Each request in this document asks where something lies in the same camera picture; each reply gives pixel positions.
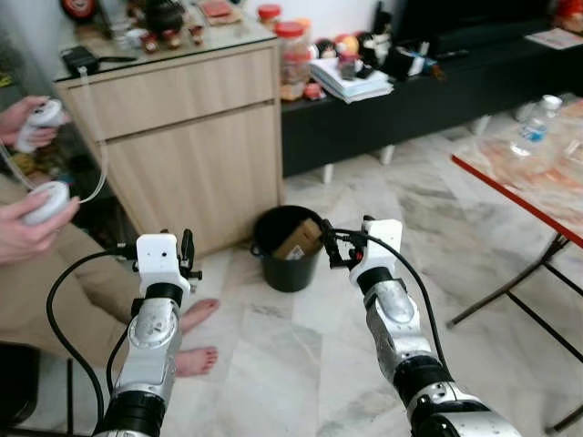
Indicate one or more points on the clear plastic water bottle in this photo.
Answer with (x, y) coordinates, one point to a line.
(536, 132)

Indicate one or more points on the black plastic rubbish bin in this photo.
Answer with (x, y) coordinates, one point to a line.
(287, 273)

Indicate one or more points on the person's legs in beige trousers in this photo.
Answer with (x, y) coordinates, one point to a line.
(55, 291)

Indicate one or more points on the black chair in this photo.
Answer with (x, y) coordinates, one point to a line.
(18, 382)

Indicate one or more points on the large red-lidded snack jar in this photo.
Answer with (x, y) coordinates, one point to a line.
(293, 59)

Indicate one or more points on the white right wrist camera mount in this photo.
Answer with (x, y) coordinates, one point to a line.
(384, 241)

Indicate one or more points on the white handheld controller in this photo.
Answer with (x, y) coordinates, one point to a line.
(41, 114)
(50, 196)

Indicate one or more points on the person's bare left foot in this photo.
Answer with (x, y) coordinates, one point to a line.
(199, 314)

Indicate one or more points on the small red-lidded jar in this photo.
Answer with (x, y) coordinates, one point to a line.
(269, 14)

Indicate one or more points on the person's right hand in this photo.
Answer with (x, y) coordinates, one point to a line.
(18, 238)

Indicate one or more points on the light wood cabinet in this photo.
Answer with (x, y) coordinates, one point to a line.
(191, 164)

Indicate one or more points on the black television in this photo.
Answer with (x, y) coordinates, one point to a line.
(474, 18)

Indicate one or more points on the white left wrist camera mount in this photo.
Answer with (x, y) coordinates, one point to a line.
(157, 258)

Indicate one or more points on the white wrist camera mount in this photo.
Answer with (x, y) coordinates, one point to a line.
(384, 241)
(157, 258)

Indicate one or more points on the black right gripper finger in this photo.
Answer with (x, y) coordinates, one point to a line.
(328, 233)
(368, 220)

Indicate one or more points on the stack of white papers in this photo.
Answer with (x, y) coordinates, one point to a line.
(351, 84)

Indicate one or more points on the dark teapot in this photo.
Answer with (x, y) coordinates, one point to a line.
(166, 16)

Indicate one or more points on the person's bare right foot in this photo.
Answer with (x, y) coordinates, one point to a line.
(196, 360)

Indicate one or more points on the white and red leaflet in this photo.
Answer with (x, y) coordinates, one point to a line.
(556, 38)

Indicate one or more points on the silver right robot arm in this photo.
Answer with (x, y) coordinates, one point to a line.
(396, 319)

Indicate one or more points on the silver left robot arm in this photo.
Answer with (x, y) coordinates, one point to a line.
(153, 346)

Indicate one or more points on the black charger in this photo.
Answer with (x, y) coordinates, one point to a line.
(82, 60)

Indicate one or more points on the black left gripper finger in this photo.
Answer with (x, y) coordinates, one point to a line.
(188, 244)

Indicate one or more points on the red and gold figurine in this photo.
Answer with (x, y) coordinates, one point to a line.
(570, 14)

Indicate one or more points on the person's bare foot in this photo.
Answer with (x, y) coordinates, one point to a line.
(199, 314)
(196, 360)

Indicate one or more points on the pink marble table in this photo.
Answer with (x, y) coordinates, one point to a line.
(537, 177)

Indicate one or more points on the long black TV console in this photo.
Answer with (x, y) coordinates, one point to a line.
(410, 118)

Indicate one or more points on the person's left hand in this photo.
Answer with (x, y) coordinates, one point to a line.
(11, 123)

